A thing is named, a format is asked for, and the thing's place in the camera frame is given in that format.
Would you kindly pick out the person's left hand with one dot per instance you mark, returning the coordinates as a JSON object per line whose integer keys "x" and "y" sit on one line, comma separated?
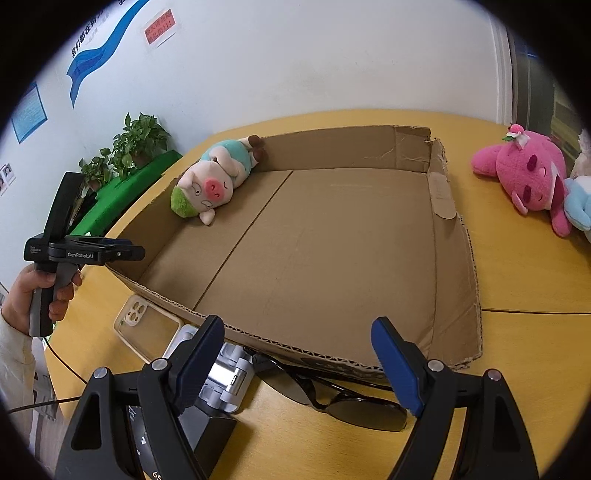
{"x": 18, "y": 295}

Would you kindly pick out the white plush toy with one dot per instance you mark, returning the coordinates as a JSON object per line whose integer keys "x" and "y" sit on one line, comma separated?
{"x": 585, "y": 152}

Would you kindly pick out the black sunglasses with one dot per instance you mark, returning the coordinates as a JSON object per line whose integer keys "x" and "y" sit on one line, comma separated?
{"x": 369, "y": 413}

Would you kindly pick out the grey door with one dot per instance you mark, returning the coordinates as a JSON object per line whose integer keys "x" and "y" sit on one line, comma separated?
{"x": 531, "y": 83}

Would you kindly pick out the large potted green plant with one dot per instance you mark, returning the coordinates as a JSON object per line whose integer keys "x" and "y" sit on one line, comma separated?
{"x": 138, "y": 138}

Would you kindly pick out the red wall notice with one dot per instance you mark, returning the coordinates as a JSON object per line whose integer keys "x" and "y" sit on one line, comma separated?
{"x": 160, "y": 26}

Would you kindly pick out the blue wall poster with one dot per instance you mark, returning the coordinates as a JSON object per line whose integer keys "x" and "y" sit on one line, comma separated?
{"x": 28, "y": 113}

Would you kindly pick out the small photo wall notice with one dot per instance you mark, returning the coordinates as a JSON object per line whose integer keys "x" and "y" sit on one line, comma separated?
{"x": 6, "y": 180}

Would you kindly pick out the pig plush toy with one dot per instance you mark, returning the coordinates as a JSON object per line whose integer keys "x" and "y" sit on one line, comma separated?
{"x": 207, "y": 184}

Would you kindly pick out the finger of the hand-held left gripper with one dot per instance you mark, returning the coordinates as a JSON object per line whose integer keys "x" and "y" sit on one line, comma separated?
{"x": 113, "y": 241}
{"x": 125, "y": 254}

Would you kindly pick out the cream phone case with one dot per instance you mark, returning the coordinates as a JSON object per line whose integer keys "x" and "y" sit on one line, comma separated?
{"x": 147, "y": 332}

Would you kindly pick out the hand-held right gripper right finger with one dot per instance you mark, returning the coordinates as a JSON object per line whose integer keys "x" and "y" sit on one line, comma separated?
{"x": 398, "y": 365}

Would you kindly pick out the wooden desktop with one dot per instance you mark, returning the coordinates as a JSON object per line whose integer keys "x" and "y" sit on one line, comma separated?
{"x": 531, "y": 277}

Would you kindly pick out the light blue plush toy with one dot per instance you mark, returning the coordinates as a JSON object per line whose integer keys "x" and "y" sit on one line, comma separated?
{"x": 579, "y": 203}

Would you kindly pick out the white folding phone stand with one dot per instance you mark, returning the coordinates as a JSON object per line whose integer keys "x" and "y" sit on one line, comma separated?
{"x": 231, "y": 378}

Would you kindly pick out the green cabinet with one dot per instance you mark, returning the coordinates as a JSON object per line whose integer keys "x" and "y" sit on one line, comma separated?
{"x": 134, "y": 191}

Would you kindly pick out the small potted green plant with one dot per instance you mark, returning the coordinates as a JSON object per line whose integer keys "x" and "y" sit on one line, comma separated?
{"x": 97, "y": 170}

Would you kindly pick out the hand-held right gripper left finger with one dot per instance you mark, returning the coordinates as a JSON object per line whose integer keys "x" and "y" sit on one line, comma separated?
{"x": 202, "y": 356}

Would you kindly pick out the pink plush toy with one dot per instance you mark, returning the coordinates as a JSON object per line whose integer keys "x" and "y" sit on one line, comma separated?
{"x": 526, "y": 170}

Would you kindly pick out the person's left forearm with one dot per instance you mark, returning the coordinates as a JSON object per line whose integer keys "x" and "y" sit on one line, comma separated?
{"x": 11, "y": 355}

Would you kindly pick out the brown cardboard box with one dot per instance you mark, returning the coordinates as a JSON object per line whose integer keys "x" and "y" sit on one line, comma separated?
{"x": 323, "y": 254}

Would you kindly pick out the blue wave wall decal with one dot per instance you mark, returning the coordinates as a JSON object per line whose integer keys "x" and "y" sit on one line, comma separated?
{"x": 92, "y": 57}

